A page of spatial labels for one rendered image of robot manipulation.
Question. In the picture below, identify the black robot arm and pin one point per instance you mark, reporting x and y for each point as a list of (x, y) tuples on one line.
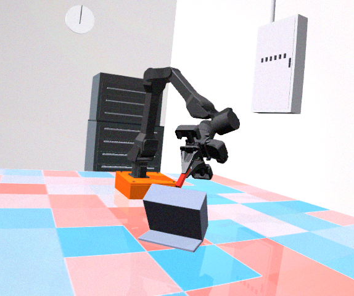
[(145, 145)]

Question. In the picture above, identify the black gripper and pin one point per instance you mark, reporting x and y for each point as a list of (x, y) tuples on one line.
[(193, 153)]

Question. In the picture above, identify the red peg with grey top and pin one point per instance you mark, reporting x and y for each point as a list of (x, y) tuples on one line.
[(182, 179)]

